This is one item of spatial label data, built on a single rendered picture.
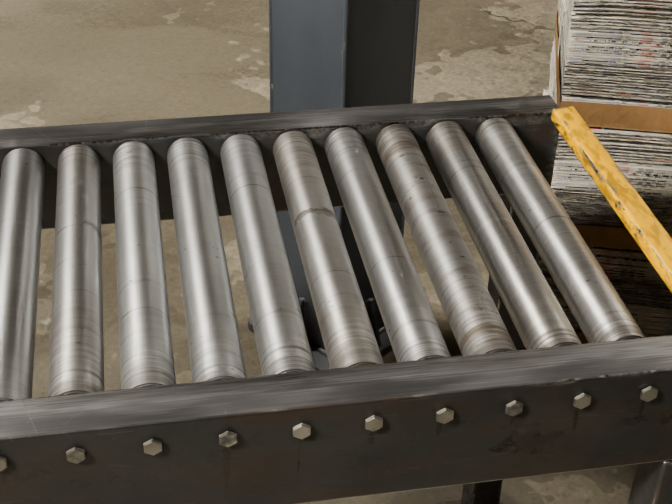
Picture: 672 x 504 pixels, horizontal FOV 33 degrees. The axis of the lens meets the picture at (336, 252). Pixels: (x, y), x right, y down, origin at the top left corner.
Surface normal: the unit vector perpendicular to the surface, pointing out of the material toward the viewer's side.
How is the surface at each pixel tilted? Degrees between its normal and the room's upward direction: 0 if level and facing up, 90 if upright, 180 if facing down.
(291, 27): 90
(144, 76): 0
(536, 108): 0
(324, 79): 90
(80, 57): 0
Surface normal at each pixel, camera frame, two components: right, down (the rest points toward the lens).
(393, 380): 0.02, -0.82
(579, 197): -0.13, 0.56
